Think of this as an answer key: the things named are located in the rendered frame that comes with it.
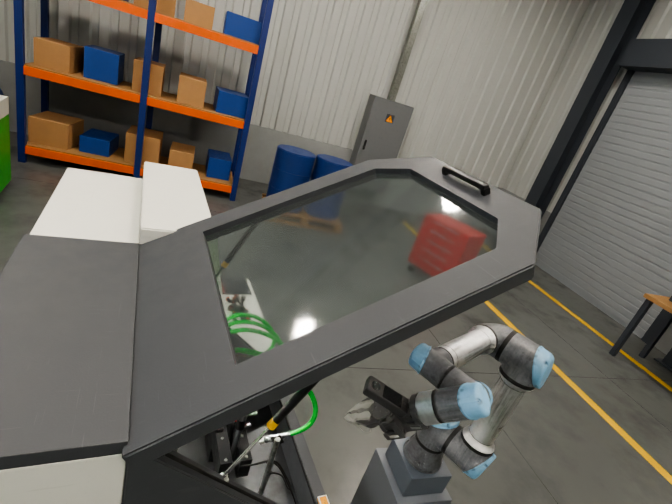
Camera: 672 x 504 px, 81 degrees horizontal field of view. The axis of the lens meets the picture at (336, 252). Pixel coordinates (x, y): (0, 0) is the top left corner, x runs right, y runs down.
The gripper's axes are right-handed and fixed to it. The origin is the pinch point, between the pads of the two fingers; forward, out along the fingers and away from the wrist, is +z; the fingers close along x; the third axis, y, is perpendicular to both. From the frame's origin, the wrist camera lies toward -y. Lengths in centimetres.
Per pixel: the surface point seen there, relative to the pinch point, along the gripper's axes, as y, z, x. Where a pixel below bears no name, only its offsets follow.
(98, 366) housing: -51, 17, -26
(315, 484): 26.9, 29.1, -0.9
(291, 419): 19, 43, 19
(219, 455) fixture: 1.6, 47.1, -6.4
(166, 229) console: -62, 36, 24
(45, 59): -285, 385, 354
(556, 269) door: 407, -21, 629
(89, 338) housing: -55, 22, -21
